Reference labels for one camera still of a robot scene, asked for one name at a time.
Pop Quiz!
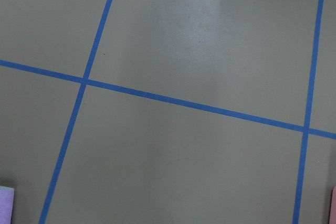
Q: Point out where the purple microfiber cloth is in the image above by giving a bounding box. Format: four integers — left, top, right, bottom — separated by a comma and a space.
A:
0, 186, 15, 224

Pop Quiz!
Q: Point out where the pink plastic bin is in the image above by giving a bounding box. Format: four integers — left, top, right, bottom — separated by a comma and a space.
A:
329, 187, 336, 224

